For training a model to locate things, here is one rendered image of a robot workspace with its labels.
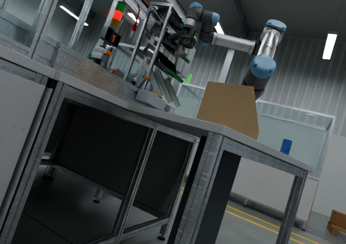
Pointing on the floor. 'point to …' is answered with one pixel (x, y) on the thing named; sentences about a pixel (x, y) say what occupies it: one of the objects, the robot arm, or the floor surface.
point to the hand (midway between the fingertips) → (175, 57)
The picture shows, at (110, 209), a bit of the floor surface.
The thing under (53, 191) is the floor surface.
